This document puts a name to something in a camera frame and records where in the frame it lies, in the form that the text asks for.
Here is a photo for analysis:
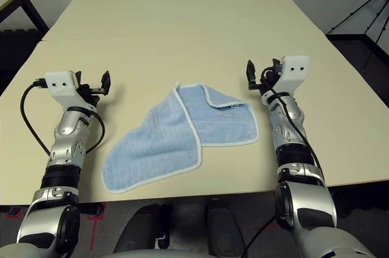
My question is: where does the grey robot leg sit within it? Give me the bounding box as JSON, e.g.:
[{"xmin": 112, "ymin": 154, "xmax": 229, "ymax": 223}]
[
  {"xmin": 114, "ymin": 204, "xmax": 162, "ymax": 254},
  {"xmin": 206, "ymin": 198, "xmax": 247, "ymax": 258}
]

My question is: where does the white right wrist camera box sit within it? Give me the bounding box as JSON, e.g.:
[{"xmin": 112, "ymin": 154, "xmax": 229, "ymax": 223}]
[{"xmin": 275, "ymin": 55, "xmax": 311, "ymax": 97}]

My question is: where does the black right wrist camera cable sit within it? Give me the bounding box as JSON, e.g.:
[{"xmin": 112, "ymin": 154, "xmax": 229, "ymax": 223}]
[{"xmin": 260, "ymin": 66, "xmax": 325, "ymax": 180}]

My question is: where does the grey robot left leg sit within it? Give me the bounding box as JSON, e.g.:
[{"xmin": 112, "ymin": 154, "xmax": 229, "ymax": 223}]
[{"xmin": 114, "ymin": 204, "xmax": 162, "ymax": 254}]

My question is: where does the black left wrist camera cable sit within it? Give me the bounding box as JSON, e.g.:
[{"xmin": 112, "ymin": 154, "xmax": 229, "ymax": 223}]
[{"xmin": 20, "ymin": 78, "xmax": 106, "ymax": 157}]

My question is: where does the black foam floor mat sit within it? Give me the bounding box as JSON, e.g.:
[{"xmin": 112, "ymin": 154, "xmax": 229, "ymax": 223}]
[{"xmin": 0, "ymin": 28, "xmax": 42, "ymax": 94}]

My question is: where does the grey robot torso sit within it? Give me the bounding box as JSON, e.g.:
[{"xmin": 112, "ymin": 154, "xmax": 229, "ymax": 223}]
[{"xmin": 112, "ymin": 248, "xmax": 213, "ymax": 258}]

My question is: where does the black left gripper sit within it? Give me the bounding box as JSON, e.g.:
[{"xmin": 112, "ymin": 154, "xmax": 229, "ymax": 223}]
[{"xmin": 75, "ymin": 70, "xmax": 112, "ymax": 107}]

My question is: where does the light blue towel white trim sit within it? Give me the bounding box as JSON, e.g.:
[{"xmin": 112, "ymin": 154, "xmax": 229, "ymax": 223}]
[{"xmin": 102, "ymin": 82, "xmax": 260, "ymax": 194}]

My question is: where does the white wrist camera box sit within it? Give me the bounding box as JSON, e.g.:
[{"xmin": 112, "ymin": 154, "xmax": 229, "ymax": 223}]
[
  {"xmin": 44, "ymin": 71, "xmax": 92, "ymax": 110},
  {"xmin": 275, "ymin": 55, "xmax": 311, "ymax": 97}
]

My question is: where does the black tripod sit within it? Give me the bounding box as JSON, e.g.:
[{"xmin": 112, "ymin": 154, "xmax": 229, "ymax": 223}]
[{"xmin": 326, "ymin": 0, "xmax": 389, "ymax": 46}]

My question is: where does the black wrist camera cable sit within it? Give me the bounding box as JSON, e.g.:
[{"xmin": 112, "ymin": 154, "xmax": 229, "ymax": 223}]
[
  {"xmin": 260, "ymin": 66, "xmax": 325, "ymax": 180},
  {"xmin": 20, "ymin": 78, "xmax": 106, "ymax": 157}
]

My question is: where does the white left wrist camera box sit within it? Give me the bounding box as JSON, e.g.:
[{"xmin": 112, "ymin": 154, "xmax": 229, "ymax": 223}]
[{"xmin": 44, "ymin": 71, "xmax": 92, "ymax": 110}]

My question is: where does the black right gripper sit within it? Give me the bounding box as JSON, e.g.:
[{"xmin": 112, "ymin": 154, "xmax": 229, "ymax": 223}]
[{"xmin": 246, "ymin": 58, "xmax": 282, "ymax": 94}]

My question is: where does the thin black hanging cable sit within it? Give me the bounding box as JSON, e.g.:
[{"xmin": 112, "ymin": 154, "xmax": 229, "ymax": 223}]
[{"xmin": 243, "ymin": 217, "xmax": 276, "ymax": 258}]

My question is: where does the grey robot right leg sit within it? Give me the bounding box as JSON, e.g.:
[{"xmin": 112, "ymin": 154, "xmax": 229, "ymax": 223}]
[{"xmin": 206, "ymin": 198, "xmax": 247, "ymax": 258}]

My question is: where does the black table base foot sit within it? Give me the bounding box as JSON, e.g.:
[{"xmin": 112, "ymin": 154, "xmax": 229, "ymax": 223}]
[{"xmin": 75, "ymin": 202, "xmax": 104, "ymax": 217}]

